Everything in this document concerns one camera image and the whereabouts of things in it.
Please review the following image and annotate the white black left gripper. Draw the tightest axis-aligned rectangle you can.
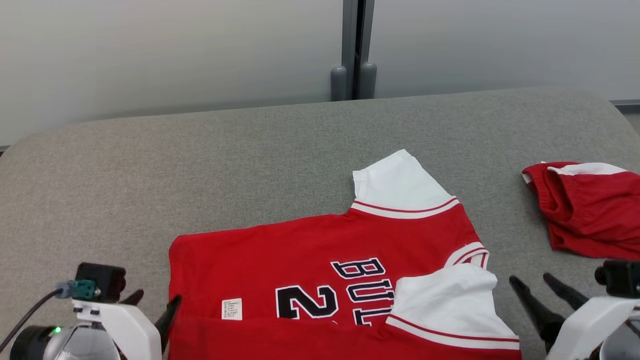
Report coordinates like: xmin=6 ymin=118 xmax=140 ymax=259
xmin=72 ymin=288 xmax=182 ymax=360

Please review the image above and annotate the red white basketball jersey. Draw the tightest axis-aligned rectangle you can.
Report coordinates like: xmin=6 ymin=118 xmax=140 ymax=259
xmin=168 ymin=149 xmax=522 ymax=360

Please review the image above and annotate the grey metal partition post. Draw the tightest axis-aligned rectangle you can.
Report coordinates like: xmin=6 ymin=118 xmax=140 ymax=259
xmin=330 ymin=0 xmax=378 ymax=101

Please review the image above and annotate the teal cable connector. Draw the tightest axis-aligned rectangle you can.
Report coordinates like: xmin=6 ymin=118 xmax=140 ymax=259
xmin=55 ymin=280 xmax=101 ymax=300

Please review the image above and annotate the red shorts white trim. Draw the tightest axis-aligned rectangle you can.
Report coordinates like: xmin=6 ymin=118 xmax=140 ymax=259
xmin=521 ymin=161 xmax=640 ymax=260

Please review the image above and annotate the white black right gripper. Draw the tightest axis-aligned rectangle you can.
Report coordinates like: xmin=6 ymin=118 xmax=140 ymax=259
xmin=509 ymin=272 xmax=640 ymax=360

